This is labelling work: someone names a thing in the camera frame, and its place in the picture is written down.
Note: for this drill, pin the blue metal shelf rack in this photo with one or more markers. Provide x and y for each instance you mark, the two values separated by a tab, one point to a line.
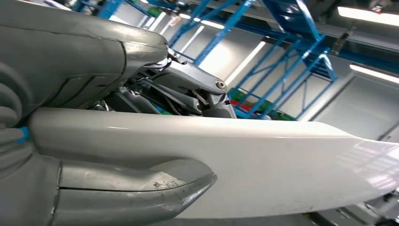
224	28

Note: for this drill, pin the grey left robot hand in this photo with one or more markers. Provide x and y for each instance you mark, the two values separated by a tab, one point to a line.
62	56

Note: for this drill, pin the ceiling light strip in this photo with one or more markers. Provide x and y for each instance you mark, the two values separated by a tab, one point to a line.
246	62
367	15
374	73

